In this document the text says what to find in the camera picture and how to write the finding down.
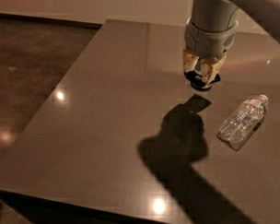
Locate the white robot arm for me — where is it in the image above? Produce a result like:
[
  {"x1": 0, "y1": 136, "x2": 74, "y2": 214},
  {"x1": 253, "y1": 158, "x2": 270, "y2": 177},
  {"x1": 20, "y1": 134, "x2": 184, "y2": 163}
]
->
[{"x1": 182, "y1": 0, "x2": 280, "y2": 90}]

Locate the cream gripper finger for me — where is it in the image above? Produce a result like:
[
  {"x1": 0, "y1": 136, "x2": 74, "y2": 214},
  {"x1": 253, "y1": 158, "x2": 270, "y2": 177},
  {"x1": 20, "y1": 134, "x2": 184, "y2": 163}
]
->
[
  {"x1": 182, "y1": 48, "x2": 199, "y2": 73},
  {"x1": 201, "y1": 54, "x2": 226, "y2": 85}
]

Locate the clear plastic water bottle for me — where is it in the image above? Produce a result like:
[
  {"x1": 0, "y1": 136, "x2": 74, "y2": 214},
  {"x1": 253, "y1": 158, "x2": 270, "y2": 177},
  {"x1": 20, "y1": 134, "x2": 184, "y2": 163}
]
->
[{"x1": 217, "y1": 94, "x2": 269, "y2": 150}]

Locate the black rxbar chocolate bar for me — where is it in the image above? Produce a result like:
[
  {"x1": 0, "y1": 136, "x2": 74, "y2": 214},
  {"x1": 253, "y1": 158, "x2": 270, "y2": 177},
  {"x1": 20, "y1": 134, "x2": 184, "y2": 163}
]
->
[{"x1": 184, "y1": 70, "x2": 220, "y2": 88}]

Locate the green white soda can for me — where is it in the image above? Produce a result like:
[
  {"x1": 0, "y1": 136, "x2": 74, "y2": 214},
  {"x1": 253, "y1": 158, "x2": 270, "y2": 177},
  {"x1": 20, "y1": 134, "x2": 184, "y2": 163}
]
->
[{"x1": 191, "y1": 66, "x2": 212, "y2": 92}]

